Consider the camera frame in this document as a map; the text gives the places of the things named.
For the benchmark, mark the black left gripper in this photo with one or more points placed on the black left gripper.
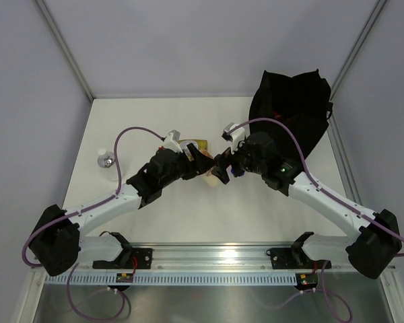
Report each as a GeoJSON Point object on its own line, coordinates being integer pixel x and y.
{"type": "Point", "coordinates": [200, 164]}

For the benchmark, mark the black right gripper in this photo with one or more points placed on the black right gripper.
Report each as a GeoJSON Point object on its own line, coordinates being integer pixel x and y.
{"type": "Point", "coordinates": [225, 159]}

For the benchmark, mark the cream lotion pump bottle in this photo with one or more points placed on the cream lotion pump bottle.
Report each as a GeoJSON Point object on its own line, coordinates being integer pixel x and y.
{"type": "Point", "coordinates": [209, 178]}

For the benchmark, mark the black canvas bag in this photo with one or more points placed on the black canvas bag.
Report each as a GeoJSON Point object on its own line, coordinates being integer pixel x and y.
{"type": "Point", "coordinates": [303, 100]}

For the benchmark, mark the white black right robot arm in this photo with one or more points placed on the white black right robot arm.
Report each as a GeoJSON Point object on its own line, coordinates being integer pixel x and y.
{"type": "Point", "coordinates": [370, 240]}

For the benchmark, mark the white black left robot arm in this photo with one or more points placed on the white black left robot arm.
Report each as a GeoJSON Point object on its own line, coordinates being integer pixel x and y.
{"type": "Point", "coordinates": [62, 238]}

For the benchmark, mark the orange blue cologne bottle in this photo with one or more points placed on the orange blue cologne bottle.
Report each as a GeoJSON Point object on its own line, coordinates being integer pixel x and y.
{"type": "Point", "coordinates": [237, 172]}

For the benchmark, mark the yellow dish soap bottle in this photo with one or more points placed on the yellow dish soap bottle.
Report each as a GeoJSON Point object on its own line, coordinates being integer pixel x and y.
{"type": "Point", "coordinates": [200, 144]}

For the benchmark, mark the small clear silver bottle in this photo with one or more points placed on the small clear silver bottle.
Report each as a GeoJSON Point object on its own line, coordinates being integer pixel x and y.
{"type": "Point", "coordinates": [107, 165]}

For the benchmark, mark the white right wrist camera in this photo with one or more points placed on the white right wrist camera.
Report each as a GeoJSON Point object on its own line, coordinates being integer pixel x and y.
{"type": "Point", "coordinates": [234, 134]}

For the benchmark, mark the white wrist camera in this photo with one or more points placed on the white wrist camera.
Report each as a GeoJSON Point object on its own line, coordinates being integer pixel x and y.
{"type": "Point", "coordinates": [234, 134]}
{"type": "Point", "coordinates": [171, 141]}

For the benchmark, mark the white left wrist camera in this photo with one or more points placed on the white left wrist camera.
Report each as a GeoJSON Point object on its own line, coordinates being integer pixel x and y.
{"type": "Point", "coordinates": [171, 141]}

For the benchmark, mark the aluminium mounting rail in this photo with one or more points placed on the aluminium mounting rail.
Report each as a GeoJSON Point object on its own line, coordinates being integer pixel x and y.
{"type": "Point", "coordinates": [150, 256]}

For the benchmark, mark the left aluminium frame post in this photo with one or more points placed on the left aluminium frame post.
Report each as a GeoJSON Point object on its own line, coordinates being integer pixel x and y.
{"type": "Point", "coordinates": [57, 35]}

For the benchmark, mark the aluminium frame post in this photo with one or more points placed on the aluminium frame post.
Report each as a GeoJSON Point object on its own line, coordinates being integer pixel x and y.
{"type": "Point", "coordinates": [57, 35]}
{"type": "Point", "coordinates": [360, 41]}

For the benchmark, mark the white slotted cable duct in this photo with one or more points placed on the white slotted cable duct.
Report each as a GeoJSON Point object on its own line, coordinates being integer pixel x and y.
{"type": "Point", "coordinates": [175, 279]}

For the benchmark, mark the right aluminium frame post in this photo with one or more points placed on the right aluminium frame post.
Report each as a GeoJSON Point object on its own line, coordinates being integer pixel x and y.
{"type": "Point", "coordinates": [360, 41]}

